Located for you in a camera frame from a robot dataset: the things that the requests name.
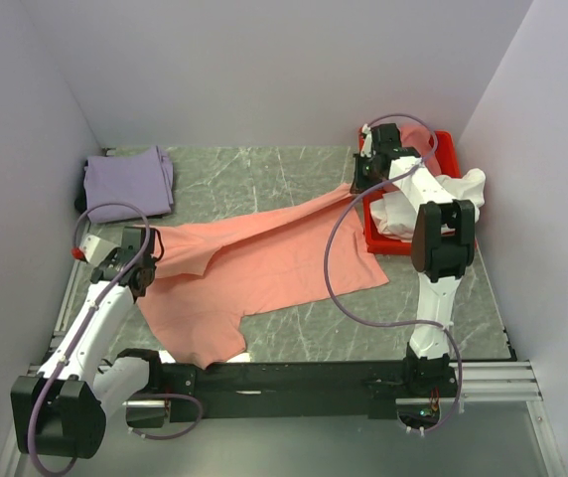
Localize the salmon pink t shirt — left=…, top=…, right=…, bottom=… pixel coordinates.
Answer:
left=137, top=184, right=388, bottom=369

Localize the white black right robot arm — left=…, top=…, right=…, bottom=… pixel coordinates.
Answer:
left=352, top=123, right=475, bottom=397

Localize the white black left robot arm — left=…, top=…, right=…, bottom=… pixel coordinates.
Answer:
left=10, top=227, right=165, bottom=459

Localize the white printed t shirt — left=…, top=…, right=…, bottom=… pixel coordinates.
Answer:
left=369, top=168, right=486, bottom=242

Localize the dusty pink t shirt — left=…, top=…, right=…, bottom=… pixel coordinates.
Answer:
left=399, top=125, right=434, bottom=157

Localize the red plastic bin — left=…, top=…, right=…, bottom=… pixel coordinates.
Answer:
left=362, top=130, right=461, bottom=255

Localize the folded lavender t shirt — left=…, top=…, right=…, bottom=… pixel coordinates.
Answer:
left=83, top=146, right=174, bottom=224

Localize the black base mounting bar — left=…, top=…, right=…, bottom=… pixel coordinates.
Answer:
left=124, top=360, right=462, bottom=429

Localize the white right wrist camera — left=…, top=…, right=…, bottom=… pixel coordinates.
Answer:
left=358, top=124, right=372, bottom=157

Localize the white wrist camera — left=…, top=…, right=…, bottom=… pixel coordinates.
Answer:
left=71, top=234, right=117, bottom=266
left=358, top=124, right=372, bottom=157

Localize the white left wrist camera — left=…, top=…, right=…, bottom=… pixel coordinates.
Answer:
left=71, top=234, right=117, bottom=266

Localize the aluminium frame rail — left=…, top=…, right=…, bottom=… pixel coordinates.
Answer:
left=0, top=146, right=563, bottom=477

